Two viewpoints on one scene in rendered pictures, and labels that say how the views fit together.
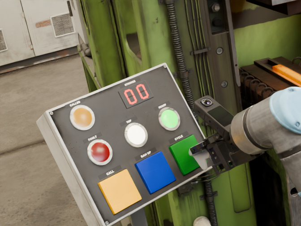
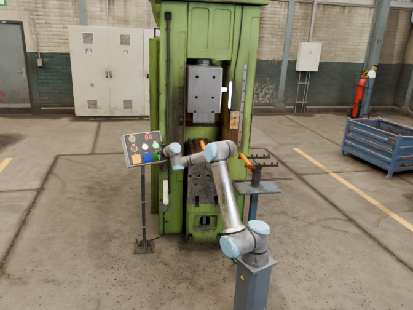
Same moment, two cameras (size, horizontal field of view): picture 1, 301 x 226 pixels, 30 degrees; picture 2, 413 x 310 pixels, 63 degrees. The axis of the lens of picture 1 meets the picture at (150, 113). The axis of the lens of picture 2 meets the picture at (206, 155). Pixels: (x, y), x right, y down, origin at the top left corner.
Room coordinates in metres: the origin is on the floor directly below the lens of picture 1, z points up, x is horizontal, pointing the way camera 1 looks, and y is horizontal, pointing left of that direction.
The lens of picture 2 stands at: (-1.59, -0.57, 2.04)
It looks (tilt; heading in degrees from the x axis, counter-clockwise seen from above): 20 degrees down; 1
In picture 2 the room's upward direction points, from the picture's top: 3 degrees clockwise
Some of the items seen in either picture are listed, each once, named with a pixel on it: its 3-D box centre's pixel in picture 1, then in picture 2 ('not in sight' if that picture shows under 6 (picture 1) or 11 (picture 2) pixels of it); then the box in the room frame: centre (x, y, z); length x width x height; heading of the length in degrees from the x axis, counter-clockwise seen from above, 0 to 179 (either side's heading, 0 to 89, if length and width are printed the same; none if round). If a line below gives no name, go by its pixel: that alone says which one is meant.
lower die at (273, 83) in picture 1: (283, 89); (200, 147); (1.62, -0.42, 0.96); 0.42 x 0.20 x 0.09; 10
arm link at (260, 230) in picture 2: not in sight; (256, 235); (0.36, -0.88, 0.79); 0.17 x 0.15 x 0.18; 127
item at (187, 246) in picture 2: not in sight; (198, 243); (1.37, -0.46, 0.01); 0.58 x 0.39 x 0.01; 100
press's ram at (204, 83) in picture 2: not in sight; (206, 87); (1.63, -0.46, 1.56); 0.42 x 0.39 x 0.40; 10
